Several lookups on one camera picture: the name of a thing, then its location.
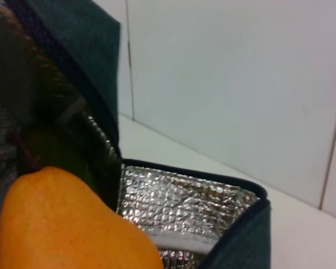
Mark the yellow pear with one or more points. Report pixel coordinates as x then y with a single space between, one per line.
67 221

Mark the teal insulated lunch bag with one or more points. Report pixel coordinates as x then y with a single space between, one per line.
184 201

